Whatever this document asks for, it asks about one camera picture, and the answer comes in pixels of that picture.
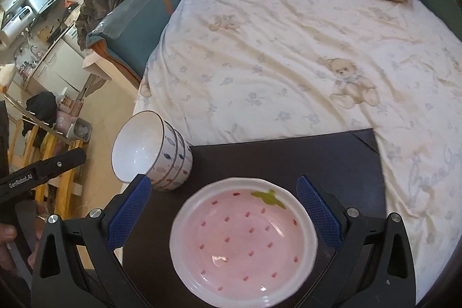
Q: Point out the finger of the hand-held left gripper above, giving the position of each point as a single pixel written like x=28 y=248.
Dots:
x=70 y=160

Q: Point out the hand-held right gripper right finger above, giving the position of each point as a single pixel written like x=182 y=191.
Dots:
x=319 y=212

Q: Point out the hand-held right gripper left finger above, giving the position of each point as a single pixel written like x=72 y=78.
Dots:
x=130 y=210

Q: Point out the white fish-print bowl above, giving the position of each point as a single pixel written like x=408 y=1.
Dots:
x=139 y=149
x=180 y=167
x=172 y=149

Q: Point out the deep round pink strawberry plate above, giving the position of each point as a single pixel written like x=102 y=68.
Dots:
x=245 y=239

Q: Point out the person's left hand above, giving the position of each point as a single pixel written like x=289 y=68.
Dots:
x=6 y=236

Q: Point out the yellow wooden chair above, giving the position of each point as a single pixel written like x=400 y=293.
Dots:
x=54 y=153

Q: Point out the grey bin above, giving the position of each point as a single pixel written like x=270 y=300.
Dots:
x=79 y=129

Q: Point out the pink patterned bag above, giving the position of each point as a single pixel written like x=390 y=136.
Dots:
x=68 y=113

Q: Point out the black mat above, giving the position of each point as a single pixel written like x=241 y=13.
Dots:
x=325 y=163

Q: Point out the black cloth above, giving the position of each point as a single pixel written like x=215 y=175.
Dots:
x=41 y=111

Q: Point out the white lower kitchen cabinet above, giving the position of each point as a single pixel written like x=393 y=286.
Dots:
x=54 y=73

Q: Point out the white water heater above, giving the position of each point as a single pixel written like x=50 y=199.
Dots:
x=36 y=2

